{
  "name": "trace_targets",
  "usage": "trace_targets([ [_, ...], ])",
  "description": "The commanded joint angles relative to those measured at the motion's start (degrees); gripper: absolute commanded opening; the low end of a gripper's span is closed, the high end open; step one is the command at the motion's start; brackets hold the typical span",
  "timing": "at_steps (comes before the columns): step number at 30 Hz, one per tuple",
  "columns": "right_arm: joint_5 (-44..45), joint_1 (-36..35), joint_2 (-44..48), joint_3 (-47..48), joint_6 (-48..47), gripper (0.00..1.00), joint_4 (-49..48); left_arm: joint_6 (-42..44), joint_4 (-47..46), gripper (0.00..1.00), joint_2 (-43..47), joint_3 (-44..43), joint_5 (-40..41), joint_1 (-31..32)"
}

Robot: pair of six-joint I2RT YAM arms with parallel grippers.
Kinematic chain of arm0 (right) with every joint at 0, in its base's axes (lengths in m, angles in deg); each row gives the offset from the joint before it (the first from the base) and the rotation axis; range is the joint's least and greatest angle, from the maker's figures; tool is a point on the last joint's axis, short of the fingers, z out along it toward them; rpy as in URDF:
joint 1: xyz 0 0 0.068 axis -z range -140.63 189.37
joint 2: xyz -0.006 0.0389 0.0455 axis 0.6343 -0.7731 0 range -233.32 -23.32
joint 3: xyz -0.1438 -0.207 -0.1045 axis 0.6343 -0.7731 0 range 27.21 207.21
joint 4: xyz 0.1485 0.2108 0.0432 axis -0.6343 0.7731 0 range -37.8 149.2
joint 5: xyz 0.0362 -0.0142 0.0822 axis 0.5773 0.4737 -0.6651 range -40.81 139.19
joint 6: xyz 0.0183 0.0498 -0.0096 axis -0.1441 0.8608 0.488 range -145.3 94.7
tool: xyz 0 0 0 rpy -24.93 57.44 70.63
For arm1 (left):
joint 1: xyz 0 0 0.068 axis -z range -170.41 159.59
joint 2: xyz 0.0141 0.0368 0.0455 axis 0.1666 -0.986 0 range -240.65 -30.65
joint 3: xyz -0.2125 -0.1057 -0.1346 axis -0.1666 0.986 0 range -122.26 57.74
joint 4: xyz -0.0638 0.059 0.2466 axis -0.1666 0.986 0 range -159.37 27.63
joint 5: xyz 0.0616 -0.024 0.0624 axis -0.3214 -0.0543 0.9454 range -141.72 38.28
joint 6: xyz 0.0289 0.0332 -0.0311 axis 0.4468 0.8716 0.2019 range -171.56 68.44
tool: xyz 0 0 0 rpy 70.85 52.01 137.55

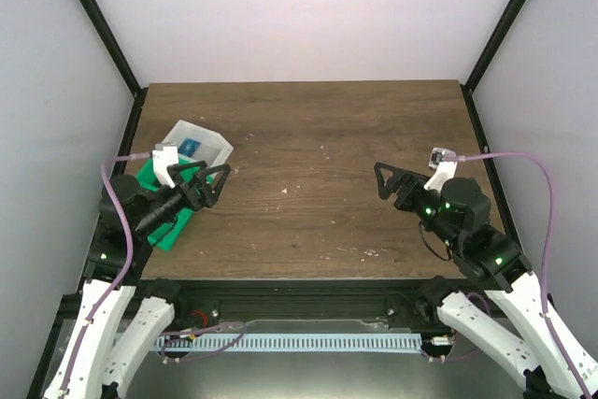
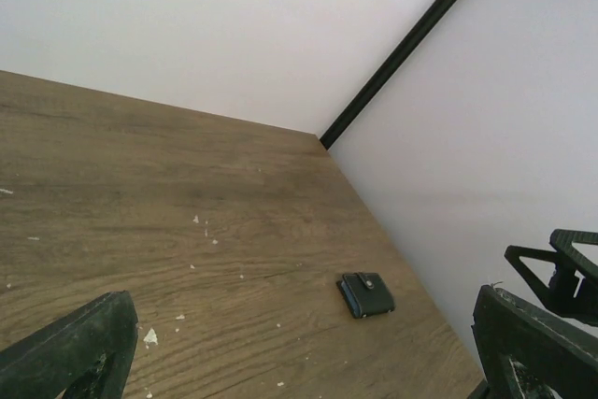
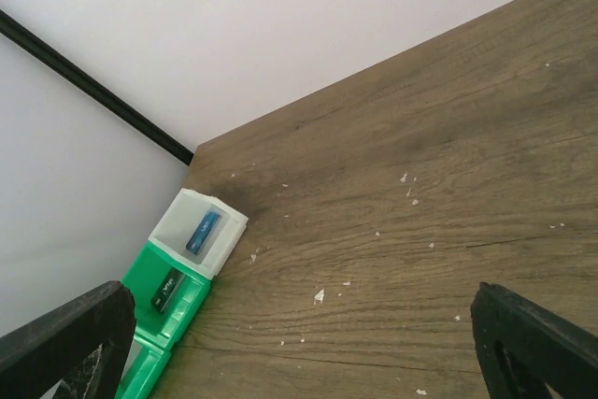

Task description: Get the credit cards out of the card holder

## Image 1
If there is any light blue cable duct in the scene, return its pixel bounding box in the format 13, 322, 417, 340
154, 334, 422, 355

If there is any green plastic bin middle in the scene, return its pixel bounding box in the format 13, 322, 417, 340
136, 154, 216, 191

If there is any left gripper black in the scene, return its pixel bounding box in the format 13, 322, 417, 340
137, 160, 234, 237

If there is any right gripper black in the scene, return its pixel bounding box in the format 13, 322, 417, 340
374, 163, 463, 250

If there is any blue card in bin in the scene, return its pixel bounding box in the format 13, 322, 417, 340
178, 137, 201, 157

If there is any black aluminium frame rail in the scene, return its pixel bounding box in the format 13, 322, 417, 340
175, 278, 441, 332

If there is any green plastic bin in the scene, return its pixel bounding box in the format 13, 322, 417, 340
136, 154, 216, 191
148, 208, 193, 251

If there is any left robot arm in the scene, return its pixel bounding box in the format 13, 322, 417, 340
43, 161, 231, 398

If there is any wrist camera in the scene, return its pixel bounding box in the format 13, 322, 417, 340
151, 143, 178, 188
424, 148, 458, 192

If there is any green plastic bin front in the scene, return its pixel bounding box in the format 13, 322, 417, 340
148, 208, 193, 251

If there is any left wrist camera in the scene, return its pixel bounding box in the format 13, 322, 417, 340
151, 143, 178, 188

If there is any white plastic bin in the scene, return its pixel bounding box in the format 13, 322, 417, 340
162, 120, 234, 166

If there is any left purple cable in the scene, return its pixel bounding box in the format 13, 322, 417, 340
55, 150, 155, 398

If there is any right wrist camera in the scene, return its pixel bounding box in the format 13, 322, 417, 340
424, 148, 458, 192

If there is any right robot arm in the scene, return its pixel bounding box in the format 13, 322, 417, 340
374, 157, 597, 398

